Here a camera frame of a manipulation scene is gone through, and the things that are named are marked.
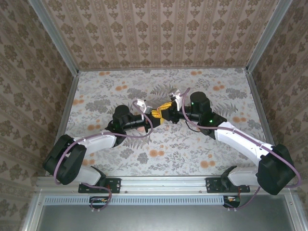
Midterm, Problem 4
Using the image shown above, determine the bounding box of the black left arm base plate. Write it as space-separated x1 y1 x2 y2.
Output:
78 177 121 194

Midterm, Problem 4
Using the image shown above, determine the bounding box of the grey slotted cable duct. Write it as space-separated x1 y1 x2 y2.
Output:
44 196 226 205

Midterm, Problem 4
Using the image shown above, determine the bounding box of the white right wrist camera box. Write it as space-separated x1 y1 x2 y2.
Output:
168 88 185 111

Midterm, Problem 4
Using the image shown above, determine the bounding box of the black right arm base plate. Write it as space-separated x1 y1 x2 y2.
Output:
205 177 251 194

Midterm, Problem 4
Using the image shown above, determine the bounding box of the aluminium table back rail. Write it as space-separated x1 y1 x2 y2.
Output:
78 68 248 72

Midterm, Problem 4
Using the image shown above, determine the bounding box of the grey metal panel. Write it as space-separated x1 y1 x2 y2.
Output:
38 194 298 231

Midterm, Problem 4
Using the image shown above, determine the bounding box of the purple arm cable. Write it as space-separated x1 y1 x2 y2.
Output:
180 88 302 212
54 100 154 214

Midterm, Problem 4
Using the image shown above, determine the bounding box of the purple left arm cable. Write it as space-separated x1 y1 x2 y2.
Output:
54 100 154 214

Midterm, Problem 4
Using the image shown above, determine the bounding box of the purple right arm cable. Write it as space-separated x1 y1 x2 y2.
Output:
180 88 302 212

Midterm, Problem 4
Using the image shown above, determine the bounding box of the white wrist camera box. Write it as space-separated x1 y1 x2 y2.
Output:
133 99 154 120
168 88 185 111

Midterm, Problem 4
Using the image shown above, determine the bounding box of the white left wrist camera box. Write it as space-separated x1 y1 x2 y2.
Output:
133 99 154 120

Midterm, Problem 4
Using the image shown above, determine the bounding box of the aluminium frame post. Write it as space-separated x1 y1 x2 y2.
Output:
28 0 80 73
245 0 293 73

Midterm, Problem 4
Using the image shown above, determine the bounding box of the black connector box with wires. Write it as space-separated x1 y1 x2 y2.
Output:
223 196 241 209
89 196 109 209

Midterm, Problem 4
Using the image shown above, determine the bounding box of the aluminium table side rail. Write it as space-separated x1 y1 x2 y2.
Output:
45 69 80 176
245 69 285 176

